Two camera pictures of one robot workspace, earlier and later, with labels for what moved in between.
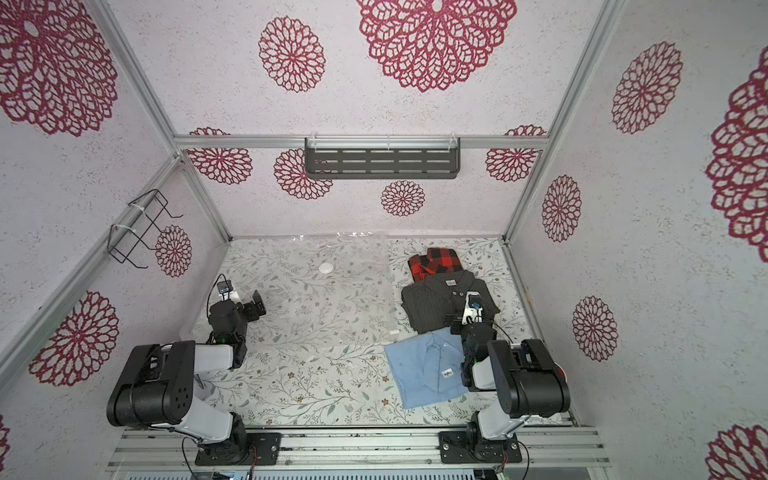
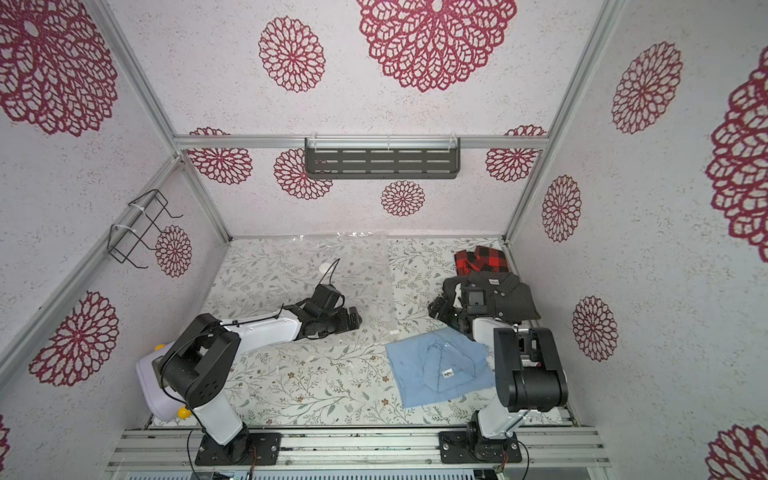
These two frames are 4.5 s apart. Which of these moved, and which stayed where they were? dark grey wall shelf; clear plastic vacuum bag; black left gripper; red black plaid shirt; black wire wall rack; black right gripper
Moved: black right gripper; black left gripper; red black plaid shirt
Stayed: dark grey wall shelf; black wire wall rack; clear plastic vacuum bag
